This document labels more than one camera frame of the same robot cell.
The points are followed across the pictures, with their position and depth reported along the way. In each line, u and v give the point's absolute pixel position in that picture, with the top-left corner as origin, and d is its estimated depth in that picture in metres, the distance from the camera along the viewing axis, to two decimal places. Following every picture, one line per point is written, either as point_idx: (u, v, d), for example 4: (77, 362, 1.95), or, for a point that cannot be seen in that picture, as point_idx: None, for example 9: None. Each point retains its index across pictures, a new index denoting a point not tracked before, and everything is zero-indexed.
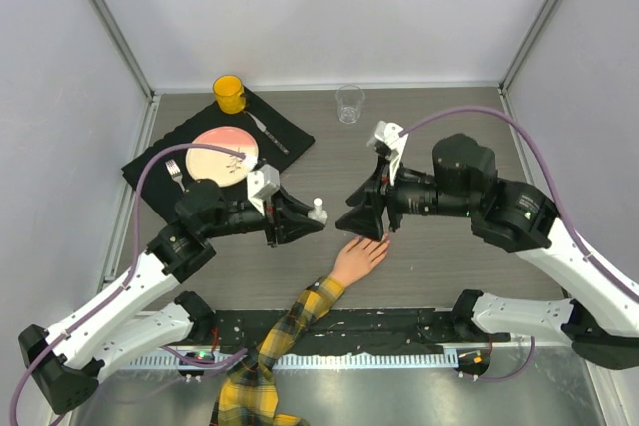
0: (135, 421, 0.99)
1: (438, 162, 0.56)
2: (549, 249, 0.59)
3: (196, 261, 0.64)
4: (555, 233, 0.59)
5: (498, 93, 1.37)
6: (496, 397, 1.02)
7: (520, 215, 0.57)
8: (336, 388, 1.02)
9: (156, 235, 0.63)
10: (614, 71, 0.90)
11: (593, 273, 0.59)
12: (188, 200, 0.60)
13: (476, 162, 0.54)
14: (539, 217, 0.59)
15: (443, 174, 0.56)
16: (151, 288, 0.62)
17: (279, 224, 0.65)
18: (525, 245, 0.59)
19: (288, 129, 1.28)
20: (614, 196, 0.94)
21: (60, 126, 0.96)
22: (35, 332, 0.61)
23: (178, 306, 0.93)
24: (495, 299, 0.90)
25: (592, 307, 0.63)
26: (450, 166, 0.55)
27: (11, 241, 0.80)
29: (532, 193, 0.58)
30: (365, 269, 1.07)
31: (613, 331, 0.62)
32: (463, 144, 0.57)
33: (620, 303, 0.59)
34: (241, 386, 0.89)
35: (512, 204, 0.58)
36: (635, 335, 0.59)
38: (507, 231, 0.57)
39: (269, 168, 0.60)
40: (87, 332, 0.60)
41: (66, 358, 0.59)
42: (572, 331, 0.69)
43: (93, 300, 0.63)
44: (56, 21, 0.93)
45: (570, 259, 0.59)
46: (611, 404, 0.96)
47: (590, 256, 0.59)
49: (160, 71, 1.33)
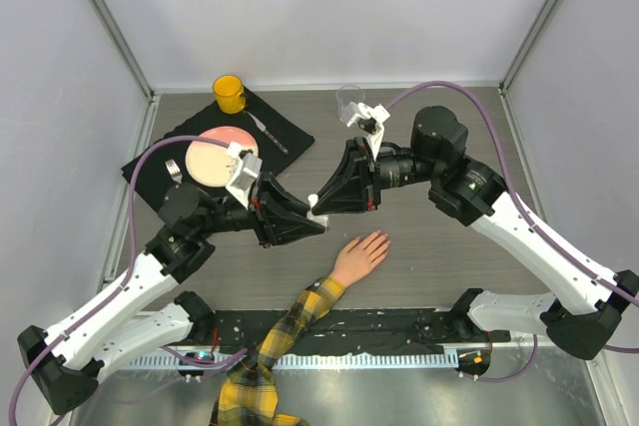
0: (136, 421, 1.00)
1: (417, 127, 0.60)
2: (491, 217, 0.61)
3: (195, 261, 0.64)
4: (498, 205, 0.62)
5: (498, 93, 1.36)
6: (496, 397, 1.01)
7: (465, 187, 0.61)
8: (336, 388, 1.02)
9: (156, 236, 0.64)
10: (615, 72, 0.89)
11: (541, 244, 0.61)
12: (171, 207, 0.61)
13: (448, 135, 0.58)
14: (486, 192, 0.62)
15: (419, 139, 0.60)
16: (150, 288, 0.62)
17: (269, 220, 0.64)
18: (469, 216, 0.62)
19: (287, 129, 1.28)
20: (613, 196, 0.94)
21: (60, 127, 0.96)
22: (34, 333, 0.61)
23: (176, 306, 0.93)
24: (491, 295, 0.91)
25: (548, 281, 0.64)
26: (427, 134, 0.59)
27: (11, 242, 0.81)
29: (485, 170, 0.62)
30: (365, 269, 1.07)
31: (569, 305, 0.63)
32: (441, 115, 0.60)
33: (568, 275, 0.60)
34: (241, 386, 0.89)
35: (462, 176, 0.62)
36: (589, 307, 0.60)
38: (452, 201, 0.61)
39: (249, 156, 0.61)
40: (85, 333, 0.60)
41: (65, 359, 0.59)
42: (548, 318, 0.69)
43: (92, 300, 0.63)
44: (56, 22, 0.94)
45: (515, 228, 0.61)
46: (611, 405, 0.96)
47: (535, 226, 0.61)
49: (160, 71, 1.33)
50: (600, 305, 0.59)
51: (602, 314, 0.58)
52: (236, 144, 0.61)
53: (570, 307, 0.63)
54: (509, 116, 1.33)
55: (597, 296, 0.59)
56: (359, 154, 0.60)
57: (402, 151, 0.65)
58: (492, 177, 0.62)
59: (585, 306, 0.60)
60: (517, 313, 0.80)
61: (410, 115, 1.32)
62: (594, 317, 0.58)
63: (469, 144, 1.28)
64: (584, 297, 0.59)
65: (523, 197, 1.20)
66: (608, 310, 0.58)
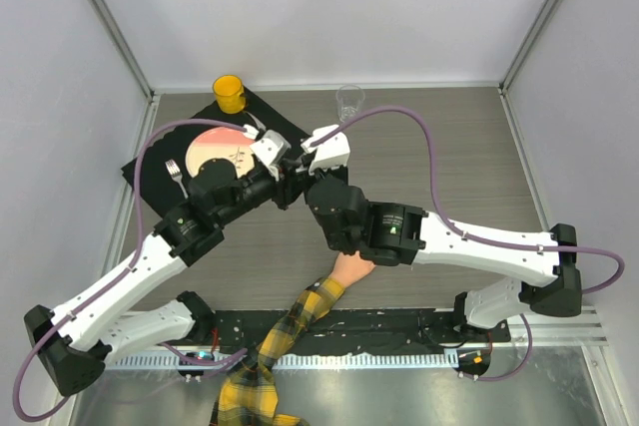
0: (135, 421, 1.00)
1: (316, 209, 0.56)
2: (426, 249, 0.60)
3: (204, 244, 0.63)
4: (426, 233, 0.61)
5: (498, 93, 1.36)
6: (496, 397, 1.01)
7: (388, 235, 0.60)
8: (336, 388, 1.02)
9: (163, 217, 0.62)
10: (614, 71, 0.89)
11: (480, 248, 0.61)
12: (201, 179, 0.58)
13: (346, 204, 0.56)
14: (408, 229, 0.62)
15: (322, 218, 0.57)
16: (158, 270, 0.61)
17: (288, 185, 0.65)
18: (409, 257, 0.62)
19: (287, 129, 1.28)
20: (613, 197, 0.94)
21: (60, 127, 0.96)
22: (41, 312, 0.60)
23: (179, 303, 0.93)
24: (474, 295, 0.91)
25: (505, 270, 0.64)
26: (326, 212, 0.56)
27: (10, 242, 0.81)
29: (396, 208, 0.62)
30: (365, 269, 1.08)
31: (534, 281, 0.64)
32: (329, 187, 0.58)
33: (517, 259, 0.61)
34: (241, 386, 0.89)
35: (379, 225, 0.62)
36: (549, 278, 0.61)
38: (384, 252, 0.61)
39: (272, 133, 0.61)
40: (92, 314, 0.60)
41: (71, 339, 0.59)
42: (526, 295, 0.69)
43: (98, 283, 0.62)
44: (56, 21, 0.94)
45: (450, 245, 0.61)
46: (611, 404, 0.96)
47: (466, 234, 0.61)
49: (160, 71, 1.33)
50: (557, 270, 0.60)
51: (564, 278, 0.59)
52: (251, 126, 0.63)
53: (536, 282, 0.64)
54: (509, 116, 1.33)
55: (550, 264, 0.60)
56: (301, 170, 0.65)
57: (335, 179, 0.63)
58: (405, 211, 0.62)
59: (546, 278, 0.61)
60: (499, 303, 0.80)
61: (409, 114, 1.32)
62: (559, 285, 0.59)
63: (470, 145, 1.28)
64: (540, 272, 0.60)
65: (523, 197, 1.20)
66: (567, 272, 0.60)
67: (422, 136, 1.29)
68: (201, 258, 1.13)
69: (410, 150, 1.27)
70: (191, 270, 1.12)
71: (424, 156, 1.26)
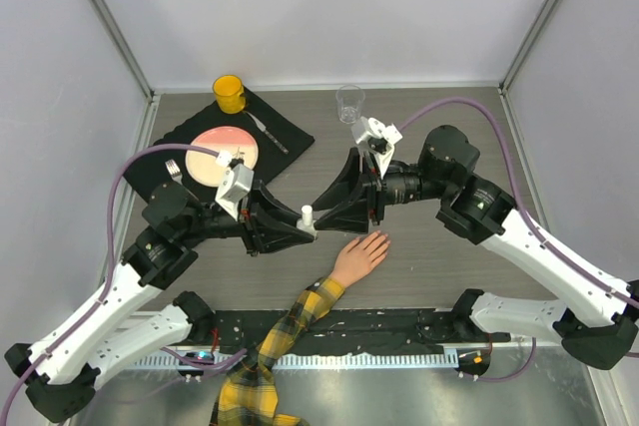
0: (136, 421, 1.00)
1: (429, 150, 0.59)
2: (503, 236, 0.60)
3: (175, 269, 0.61)
4: (509, 222, 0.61)
5: (498, 93, 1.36)
6: (496, 397, 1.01)
7: (474, 208, 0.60)
8: (336, 388, 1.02)
9: (131, 244, 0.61)
10: (614, 71, 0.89)
11: (554, 262, 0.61)
12: (155, 209, 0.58)
13: (463, 159, 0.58)
14: (493, 210, 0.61)
15: (433, 163, 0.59)
16: (129, 299, 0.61)
17: (258, 231, 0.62)
18: (480, 236, 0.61)
19: (287, 129, 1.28)
20: (613, 196, 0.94)
21: (59, 127, 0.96)
22: (19, 349, 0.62)
23: (175, 307, 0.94)
24: (493, 297, 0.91)
25: (561, 295, 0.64)
26: (440, 157, 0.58)
27: (10, 242, 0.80)
29: (492, 187, 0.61)
30: (365, 269, 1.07)
31: (584, 318, 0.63)
32: (449, 139, 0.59)
33: (583, 290, 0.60)
34: (241, 386, 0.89)
35: (469, 196, 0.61)
36: (604, 320, 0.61)
38: (461, 221, 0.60)
39: (241, 168, 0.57)
40: (67, 350, 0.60)
41: (49, 377, 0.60)
42: (564, 328, 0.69)
43: (73, 317, 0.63)
44: (56, 20, 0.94)
45: (526, 245, 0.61)
46: (611, 404, 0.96)
47: (547, 242, 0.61)
49: (160, 71, 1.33)
50: (616, 318, 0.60)
51: (621, 327, 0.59)
52: (227, 151, 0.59)
53: (585, 319, 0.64)
54: (509, 116, 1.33)
55: (613, 309, 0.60)
56: (369, 176, 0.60)
57: (410, 168, 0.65)
58: (499, 194, 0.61)
59: (601, 320, 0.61)
60: (522, 321, 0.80)
61: (409, 114, 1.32)
62: (612, 331, 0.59)
63: (470, 144, 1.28)
64: (599, 310, 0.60)
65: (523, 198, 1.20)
66: (626, 323, 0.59)
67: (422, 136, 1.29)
68: (200, 258, 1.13)
69: (410, 149, 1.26)
70: (191, 270, 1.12)
71: None
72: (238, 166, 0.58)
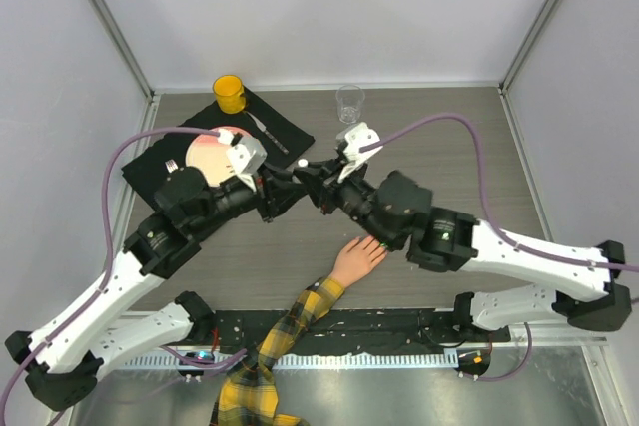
0: (136, 421, 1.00)
1: (386, 207, 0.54)
2: (478, 257, 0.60)
3: (178, 256, 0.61)
4: (479, 241, 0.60)
5: (498, 93, 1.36)
6: (497, 397, 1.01)
7: (441, 241, 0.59)
8: (336, 388, 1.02)
9: (134, 232, 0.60)
10: (614, 71, 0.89)
11: (531, 260, 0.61)
12: (167, 191, 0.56)
13: (420, 205, 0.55)
14: (457, 233, 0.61)
15: (389, 215, 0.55)
16: (129, 289, 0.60)
17: (270, 197, 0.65)
18: (458, 264, 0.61)
19: (288, 129, 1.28)
20: (613, 196, 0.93)
21: (59, 127, 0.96)
22: (20, 337, 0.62)
23: (178, 306, 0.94)
24: (485, 296, 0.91)
25: (551, 284, 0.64)
26: (400, 211, 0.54)
27: (10, 243, 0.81)
29: (447, 213, 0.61)
30: (365, 269, 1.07)
31: (580, 296, 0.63)
32: (399, 185, 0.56)
33: (568, 274, 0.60)
34: (241, 386, 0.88)
35: (431, 229, 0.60)
36: (599, 294, 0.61)
38: (435, 258, 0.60)
39: (247, 140, 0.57)
40: (67, 339, 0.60)
41: (48, 366, 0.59)
42: (563, 307, 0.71)
43: (73, 306, 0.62)
44: (57, 20, 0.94)
45: (502, 255, 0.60)
46: (611, 404, 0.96)
47: (519, 245, 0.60)
49: (160, 71, 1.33)
50: (608, 287, 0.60)
51: (614, 295, 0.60)
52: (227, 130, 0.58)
53: (581, 297, 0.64)
54: (509, 116, 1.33)
55: (602, 281, 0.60)
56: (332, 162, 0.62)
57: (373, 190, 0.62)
58: (455, 216, 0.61)
59: (595, 294, 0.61)
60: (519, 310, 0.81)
61: (409, 114, 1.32)
62: (609, 303, 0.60)
63: (470, 144, 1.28)
64: (591, 288, 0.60)
65: (523, 198, 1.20)
66: (617, 289, 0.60)
67: (422, 137, 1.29)
68: (201, 258, 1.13)
69: (410, 150, 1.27)
70: (191, 270, 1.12)
71: (424, 156, 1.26)
72: (243, 139, 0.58)
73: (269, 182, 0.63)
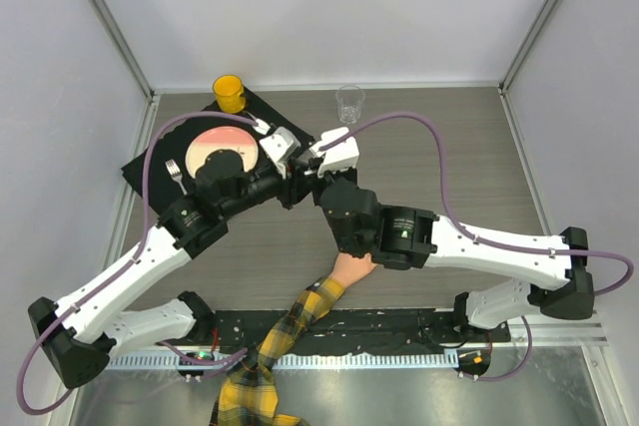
0: (136, 421, 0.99)
1: (329, 212, 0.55)
2: (439, 253, 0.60)
3: (209, 236, 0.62)
4: (437, 237, 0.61)
5: (498, 93, 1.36)
6: (497, 397, 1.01)
7: (400, 239, 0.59)
8: (336, 388, 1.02)
9: (168, 209, 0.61)
10: (614, 71, 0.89)
11: (491, 252, 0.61)
12: (206, 170, 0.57)
13: (360, 207, 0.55)
14: (418, 230, 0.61)
15: (336, 221, 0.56)
16: (163, 260, 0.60)
17: (295, 184, 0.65)
18: (421, 260, 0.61)
19: (288, 130, 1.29)
20: (613, 196, 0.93)
21: (59, 127, 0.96)
22: (45, 304, 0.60)
23: (181, 302, 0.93)
24: (478, 296, 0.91)
25: (516, 274, 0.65)
26: (340, 214, 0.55)
27: (10, 243, 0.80)
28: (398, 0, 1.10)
29: (407, 212, 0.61)
30: (365, 269, 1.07)
31: (545, 284, 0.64)
32: (342, 190, 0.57)
33: (529, 262, 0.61)
34: (241, 386, 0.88)
35: (391, 228, 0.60)
36: (561, 281, 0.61)
38: (396, 257, 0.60)
39: (283, 131, 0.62)
40: (97, 306, 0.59)
41: (75, 331, 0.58)
42: (535, 298, 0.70)
43: (102, 275, 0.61)
44: (56, 20, 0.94)
45: (462, 249, 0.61)
46: (611, 404, 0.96)
47: (478, 238, 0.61)
49: (160, 71, 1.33)
50: (569, 274, 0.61)
51: (576, 280, 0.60)
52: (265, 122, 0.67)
53: (547, 285, 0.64)
54: (509, 116, 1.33)
55: (563, 267, 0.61)
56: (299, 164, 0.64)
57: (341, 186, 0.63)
58: (415, 214, 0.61)
59: (558, 282, 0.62)
60: (505, 305, 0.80)
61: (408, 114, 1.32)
62: (573, 288, 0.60)
63: (470, 144, 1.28)
64: (553, 275, 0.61)
65: (523, 198, 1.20)
66: (578, 274, 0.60)
67: (422, 137, 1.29)
68: (201, 258, 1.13)
69: (410, 150, 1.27)
70: (191, 270, 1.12)
71: (424, 157, 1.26)
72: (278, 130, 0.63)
73: (298, 170, 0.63)
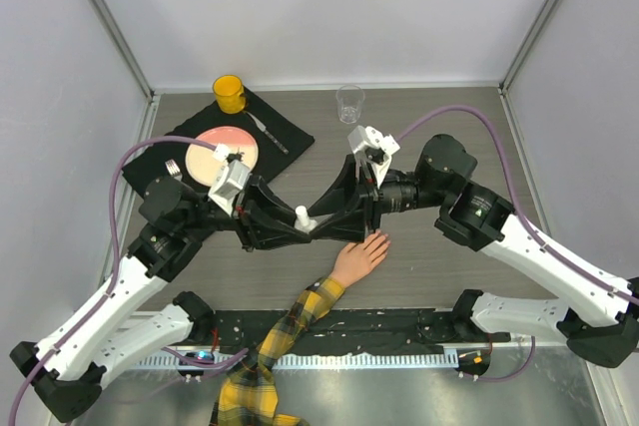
0: (136, 421, 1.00)
1: (428, 161, 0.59)
2: (502, 242, 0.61)
3: (181, 260, 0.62)
4: (509, 228, 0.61)
5: (498, 93, 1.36)
6: (497, 397, 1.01)
7: (473, 214, 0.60)
8: (336, 388, 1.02)
9: (138, 236, 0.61)
10: (613, 71, 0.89)
11: (554, 264, 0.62)
12: (151, 203, 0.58)
13: (461, 169, 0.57)
14: (491, 214, 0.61)
15: (429, 174, 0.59)
16: (136, 292, 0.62)
17: (251, 228, 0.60)
18: (480, 242, 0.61)
19: (288, 129, 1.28)
20: (612, 197, 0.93)
21: (59, 127, 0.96)
22: (25, 347, 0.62)
23: (176, 306, 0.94)
24: (493, 298, 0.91)
25: (564, 297, 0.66)
26: (439, 168, 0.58)
27: (10, 244, 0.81)
28: (398, 0, 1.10)
29: (487, 193, 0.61)
30: (365, 269, 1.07)
31: (588, 318, 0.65)
32: (448, 147, 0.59)
33: (586, 291, 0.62)
34: (241, 386, 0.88)
35: (466, 204, 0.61)
36: (609, 320, 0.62)
38: (461, 229, 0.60)
39: (235, 166, 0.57)
40: (76, 344, 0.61)
41: (58, 373, 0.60)
42: (567, 328, 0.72)
43: (78, 313, 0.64)
44: (56, 20, 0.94)
45: (526, 250, 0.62)
46: (611, 404, 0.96)
47: (546, 245, 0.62)
49: (160, 71, 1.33)
50: (620, 317, 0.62)
51: (624, 325, 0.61)
52: (225, 146, 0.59)
53: (590, 320, 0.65)
54: (509, 116, 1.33)
55: (617, 309, 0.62)
56: (365, 187, 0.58)
57: (406, 175, 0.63)
58: (495, 199, 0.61)
59: (605, 319, 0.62)
60: (527, 323, 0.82)
61: (408, 114, 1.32)
62: (617, 330, 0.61)
63: (470, 144, 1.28)
64: (603, 310, 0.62)
65: (523, 198, 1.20)
66: (629, 321, 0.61)
67: (422, 137, 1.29)
68: (200, 258, 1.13)
69: (410, 150, 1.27)
70: (191, 270, 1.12)
71: None
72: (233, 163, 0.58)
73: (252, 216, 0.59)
